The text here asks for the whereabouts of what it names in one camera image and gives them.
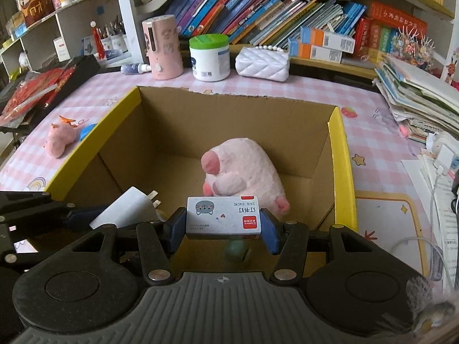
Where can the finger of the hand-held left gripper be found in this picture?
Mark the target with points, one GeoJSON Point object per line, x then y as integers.
{"type": "Point", "coordinates": [75, 216]}
{"type": "Point", "coordinates": [9, 258]}

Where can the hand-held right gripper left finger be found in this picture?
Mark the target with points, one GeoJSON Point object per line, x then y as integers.
{"type": "Point", "coordinates": [174, 229]}

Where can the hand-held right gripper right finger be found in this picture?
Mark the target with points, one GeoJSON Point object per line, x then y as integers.
{"type": "Point", "coordinates": [270, 233]}

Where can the white staple box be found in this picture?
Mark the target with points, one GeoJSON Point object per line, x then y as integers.
{"type": "Point", "coordinates": [222, 218]}

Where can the white charger plug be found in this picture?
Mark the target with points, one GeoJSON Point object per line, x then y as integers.
{"type": "Point", "coordinates": [125, 208]}

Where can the yellow cardboard box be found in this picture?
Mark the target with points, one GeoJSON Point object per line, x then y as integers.
{"type": "Point", "coordinates": [161, 132]}

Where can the large pink plush pig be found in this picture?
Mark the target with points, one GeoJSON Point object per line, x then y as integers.
{"type": "Point", "coordinates": [244, 165]}

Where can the small pink plush toy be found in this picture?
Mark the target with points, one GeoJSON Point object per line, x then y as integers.
{"type": "Point", "coordinates": [57, 139]}

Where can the small blue toy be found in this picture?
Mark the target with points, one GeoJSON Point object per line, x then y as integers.
{"type": "Point", "coordinates": [88, 132]}

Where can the red packets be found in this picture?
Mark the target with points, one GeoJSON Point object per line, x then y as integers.
{"type": "Point", "coordinates": [32, 93]}

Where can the white quilted purse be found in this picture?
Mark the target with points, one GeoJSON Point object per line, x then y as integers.
{"type": "Point", "coordinates": [261, 64]}

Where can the white jar green lid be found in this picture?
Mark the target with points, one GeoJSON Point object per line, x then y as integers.
{"type": "Point", "coordinates": [209, 59]}

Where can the cluster of pen cups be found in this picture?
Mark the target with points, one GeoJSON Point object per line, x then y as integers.
{"type": "Point", "coordinates": [107, 41]}

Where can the pink cylindrical humidifier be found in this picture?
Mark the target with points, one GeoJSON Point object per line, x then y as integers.
{"type": "Point", "coordinates": [163, 46]}

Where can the orange white carton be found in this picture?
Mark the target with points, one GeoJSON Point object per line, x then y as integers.
{"type": "Point", "coordinates": [315, 52]}
{"type": "Point", "coordinates": [326, 39]}

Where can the white power strip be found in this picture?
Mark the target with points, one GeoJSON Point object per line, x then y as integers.
{"type": "Point", "coordinates": [443, 150]}

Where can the stack of papers and books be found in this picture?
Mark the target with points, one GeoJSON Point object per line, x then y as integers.
{"type": "Point", "coordinates": [419, 96]}

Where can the white bookshelf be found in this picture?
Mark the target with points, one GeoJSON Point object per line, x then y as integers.
{"type": "Point", "coordinates": [123, 7]}

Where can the row of colourful books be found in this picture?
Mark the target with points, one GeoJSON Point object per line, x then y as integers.
{"type": "Point", "coordinates": [251, 10]}

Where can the colourful spiky ornament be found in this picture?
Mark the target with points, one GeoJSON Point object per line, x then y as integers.
{"type": "Point", "coordinates": [414, 48]}

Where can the cartoon deer card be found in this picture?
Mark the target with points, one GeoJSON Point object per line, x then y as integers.
{"type": "Point", "coordinates": [451, 68]}

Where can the red boxed book set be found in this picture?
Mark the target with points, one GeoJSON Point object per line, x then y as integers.
{"type": "Point", "coordinates": [387, 16]}

